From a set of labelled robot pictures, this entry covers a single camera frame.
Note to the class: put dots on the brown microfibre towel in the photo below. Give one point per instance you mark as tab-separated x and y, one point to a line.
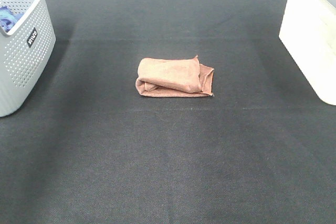
186	78

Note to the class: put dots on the grey perforated laundry basket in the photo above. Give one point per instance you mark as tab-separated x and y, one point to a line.
25	51

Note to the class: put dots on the white storage bin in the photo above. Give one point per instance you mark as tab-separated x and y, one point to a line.
308	33

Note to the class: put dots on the blue towel in basket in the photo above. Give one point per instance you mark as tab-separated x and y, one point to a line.
8	18

